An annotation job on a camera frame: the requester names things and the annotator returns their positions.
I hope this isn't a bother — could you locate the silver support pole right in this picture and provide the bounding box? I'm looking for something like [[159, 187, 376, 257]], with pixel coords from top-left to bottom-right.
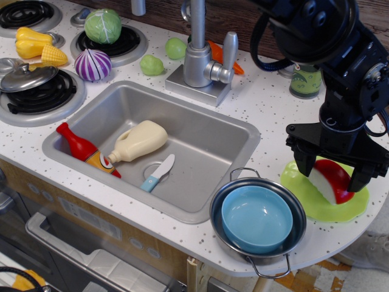
[[277, 63, 295, 79]]

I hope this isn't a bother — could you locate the back left stove burner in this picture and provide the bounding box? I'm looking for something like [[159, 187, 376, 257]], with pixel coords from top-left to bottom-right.
[[1, 1, 62, 38]]

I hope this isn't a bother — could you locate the light green toy sprout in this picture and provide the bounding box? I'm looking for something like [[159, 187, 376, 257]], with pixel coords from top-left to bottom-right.
[[140, 55, 164, 75]]

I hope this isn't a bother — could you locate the blue handled toy knife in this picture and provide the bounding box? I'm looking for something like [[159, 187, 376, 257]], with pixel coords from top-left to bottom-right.
[[140, 154, 175, 192]]

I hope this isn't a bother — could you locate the silver support pole left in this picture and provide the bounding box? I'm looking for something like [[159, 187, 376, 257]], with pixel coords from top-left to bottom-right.
[[131, 0, 146, 16]]

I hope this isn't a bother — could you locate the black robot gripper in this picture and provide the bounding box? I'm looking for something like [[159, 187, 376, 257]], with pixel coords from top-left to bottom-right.
[[286, 120, 388, 192]]

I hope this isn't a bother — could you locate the front left stove burner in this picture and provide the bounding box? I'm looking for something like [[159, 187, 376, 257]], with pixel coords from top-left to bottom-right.
[[1, 70, 86, 127]]

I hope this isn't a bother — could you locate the orange toy carrot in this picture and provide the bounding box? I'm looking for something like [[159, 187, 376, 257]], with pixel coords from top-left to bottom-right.
[[208, 40, 245, 75]]

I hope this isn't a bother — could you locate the silver stove knob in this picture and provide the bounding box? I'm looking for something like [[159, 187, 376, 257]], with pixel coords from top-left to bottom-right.
[[71, 8, 91, 28]]

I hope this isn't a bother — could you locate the toy oven door handle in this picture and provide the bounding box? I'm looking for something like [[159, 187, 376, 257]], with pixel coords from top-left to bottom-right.
[[26, 212, 170, 291]]

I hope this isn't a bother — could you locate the red white toy sushi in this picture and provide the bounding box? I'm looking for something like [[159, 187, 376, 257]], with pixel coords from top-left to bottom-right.
[[308, 159, 355, 206]]

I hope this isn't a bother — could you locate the silver metal sink basin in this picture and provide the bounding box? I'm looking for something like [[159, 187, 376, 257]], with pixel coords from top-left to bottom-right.
[[43, 81, 260, 224]]

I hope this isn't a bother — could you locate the purple toy onion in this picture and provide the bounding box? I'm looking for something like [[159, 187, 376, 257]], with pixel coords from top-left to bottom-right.
[[74, 49, 112, 82]]

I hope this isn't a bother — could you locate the back right stove burner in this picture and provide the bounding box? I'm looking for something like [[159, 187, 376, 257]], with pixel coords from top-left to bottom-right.
[[70, 25, 148, 68]]

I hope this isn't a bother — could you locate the blue plastic bowl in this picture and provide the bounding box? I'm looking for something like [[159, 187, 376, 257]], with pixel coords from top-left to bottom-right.
[[221, 186, 293, 254]]

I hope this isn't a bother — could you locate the cream toy mayonnaise bottle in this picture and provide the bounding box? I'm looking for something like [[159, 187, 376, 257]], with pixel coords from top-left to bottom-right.
[[108, 120, 168, 163]]

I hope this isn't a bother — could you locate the yellow toy squash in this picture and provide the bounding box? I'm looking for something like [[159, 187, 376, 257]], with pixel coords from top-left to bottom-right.
[[15, 27, 53, 59]]

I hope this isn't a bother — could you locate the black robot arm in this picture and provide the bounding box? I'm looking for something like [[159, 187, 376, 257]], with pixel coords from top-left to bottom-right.
[[250, 1, 388, 192]]

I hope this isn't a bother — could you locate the silver support pole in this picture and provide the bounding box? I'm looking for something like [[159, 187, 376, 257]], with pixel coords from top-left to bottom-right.
[[277, 63, 295, 79], [131, 0, 146, 16]]

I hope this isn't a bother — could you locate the light green plastic plate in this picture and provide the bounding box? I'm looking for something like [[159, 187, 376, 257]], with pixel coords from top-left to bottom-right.
[[281, 161, 370, 223]]

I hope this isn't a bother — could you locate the yellow toy corn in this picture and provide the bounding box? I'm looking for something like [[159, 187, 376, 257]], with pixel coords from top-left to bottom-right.
[[41, 44, 68, 66]]

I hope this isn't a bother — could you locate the green toy cabbage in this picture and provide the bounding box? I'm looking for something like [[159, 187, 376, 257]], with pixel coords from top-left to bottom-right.
[[84, 9, 122, 44]]

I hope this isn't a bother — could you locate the stove burner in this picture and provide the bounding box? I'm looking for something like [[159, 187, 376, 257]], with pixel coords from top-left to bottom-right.
[[70, 25, 148, 68], [1, 70, 86, 127], [1, 1, 62, 38]]

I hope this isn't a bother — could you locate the red toy ketchup bottle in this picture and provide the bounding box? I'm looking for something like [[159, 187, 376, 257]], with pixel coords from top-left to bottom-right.
[[56, 122, 122, 178]]

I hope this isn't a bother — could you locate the silver toy faucet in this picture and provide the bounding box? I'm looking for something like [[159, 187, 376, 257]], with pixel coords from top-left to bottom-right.
[[165, 1, 238, 106]]

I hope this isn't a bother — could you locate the small steel pot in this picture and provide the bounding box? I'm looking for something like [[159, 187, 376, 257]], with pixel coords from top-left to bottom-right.
[[209, 169, 307, 279]]

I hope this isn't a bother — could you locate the green toy food can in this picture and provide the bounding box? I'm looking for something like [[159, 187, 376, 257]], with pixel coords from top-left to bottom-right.
[[289, 63, 322, 99]]

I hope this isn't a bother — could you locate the light green toy lime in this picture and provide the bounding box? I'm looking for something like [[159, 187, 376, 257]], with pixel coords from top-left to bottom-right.
[[165, 38, 187, 60]]

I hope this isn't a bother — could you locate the steel pot lid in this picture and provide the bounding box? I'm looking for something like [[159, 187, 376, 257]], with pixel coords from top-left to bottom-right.
[[1, 63, 59, 92]]

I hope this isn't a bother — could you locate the yellow toy on floor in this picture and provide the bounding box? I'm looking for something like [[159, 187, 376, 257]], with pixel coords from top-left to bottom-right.
[[12, 269, 46, 291]]

